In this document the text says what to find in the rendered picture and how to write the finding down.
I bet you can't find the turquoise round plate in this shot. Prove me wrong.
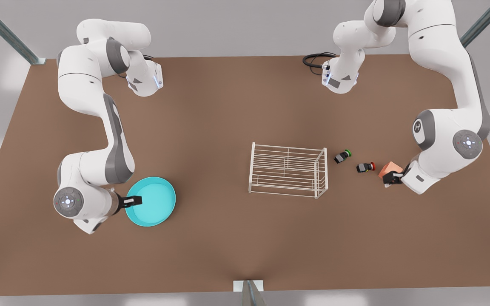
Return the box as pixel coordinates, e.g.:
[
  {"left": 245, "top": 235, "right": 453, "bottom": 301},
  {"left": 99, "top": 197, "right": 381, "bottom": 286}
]
[{"left": 125, "top": 177, "right": 177, "bottom": 227}]

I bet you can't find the orange block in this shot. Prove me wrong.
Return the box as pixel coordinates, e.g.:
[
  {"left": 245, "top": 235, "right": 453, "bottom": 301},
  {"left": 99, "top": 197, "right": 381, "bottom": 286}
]
[{"left": 378, "top": 161, "right": 403, "bottom": 180}]

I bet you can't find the white wire shelf rack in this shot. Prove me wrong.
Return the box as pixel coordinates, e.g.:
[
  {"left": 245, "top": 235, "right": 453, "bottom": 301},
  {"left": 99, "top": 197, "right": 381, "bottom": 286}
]
[{"left": 248, "top": 142, "right": 328, "bottom": 199}]

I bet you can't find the black cable loop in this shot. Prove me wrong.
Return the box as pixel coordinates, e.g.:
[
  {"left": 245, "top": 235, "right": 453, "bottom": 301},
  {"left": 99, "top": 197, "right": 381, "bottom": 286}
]
[{"left": 302, "top": 52, "right": 338, "bottom": 76}]

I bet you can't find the silver frame post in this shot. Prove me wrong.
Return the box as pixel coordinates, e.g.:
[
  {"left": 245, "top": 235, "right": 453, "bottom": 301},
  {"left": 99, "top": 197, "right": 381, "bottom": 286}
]
[
  {"left": 460, "top": 0, "right": 490, "bottom": 48},
  {"left": 233, "top": 280, "right": 267, "bottom": 306},
  {"left": 0, "top": 0, "right": 46, "bottom": 65}
]

